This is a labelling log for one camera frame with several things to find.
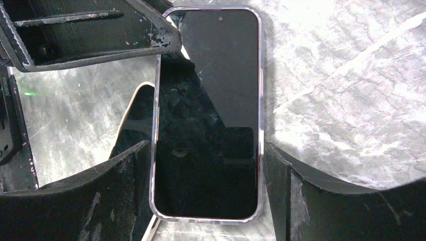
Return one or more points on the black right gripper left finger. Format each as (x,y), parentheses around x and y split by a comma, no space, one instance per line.
(106,202)

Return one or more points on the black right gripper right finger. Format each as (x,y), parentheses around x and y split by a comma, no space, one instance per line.
(308,204)

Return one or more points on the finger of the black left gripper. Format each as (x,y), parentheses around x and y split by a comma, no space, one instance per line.
(51,35)

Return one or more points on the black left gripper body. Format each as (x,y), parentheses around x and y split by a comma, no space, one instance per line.
(17,163)

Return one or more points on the black phone lilac case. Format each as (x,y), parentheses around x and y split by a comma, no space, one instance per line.
(208,129)

